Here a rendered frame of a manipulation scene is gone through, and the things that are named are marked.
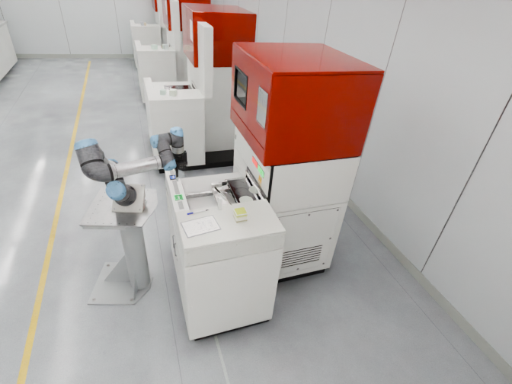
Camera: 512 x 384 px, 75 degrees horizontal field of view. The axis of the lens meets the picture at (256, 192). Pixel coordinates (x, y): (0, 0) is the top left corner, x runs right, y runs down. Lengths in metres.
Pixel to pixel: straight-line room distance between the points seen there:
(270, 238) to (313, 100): 0.86
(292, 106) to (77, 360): 2.19
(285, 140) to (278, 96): 0.30
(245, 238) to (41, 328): 1.72
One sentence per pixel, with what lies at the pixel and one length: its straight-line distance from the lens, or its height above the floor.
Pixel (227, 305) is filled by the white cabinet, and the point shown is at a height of 0.37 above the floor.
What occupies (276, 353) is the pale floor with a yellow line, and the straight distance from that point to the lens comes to 2.67.
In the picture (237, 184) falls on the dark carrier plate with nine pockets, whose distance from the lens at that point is 2.55.
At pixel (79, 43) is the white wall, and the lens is 10.08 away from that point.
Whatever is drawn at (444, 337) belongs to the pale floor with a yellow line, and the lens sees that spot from 3.21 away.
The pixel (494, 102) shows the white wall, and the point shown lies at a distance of 2.80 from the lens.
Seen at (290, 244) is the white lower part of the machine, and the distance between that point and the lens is 2.70.
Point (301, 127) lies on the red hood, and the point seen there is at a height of 1.48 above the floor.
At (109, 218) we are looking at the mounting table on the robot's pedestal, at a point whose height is 0.82.
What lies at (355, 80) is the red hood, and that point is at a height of 1.76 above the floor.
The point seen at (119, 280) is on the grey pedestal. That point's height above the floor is 0.03.
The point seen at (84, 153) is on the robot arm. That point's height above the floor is 1.44.
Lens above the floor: 2.29
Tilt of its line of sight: 34 degrees down
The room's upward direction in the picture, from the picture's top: 5 degrees clockwise
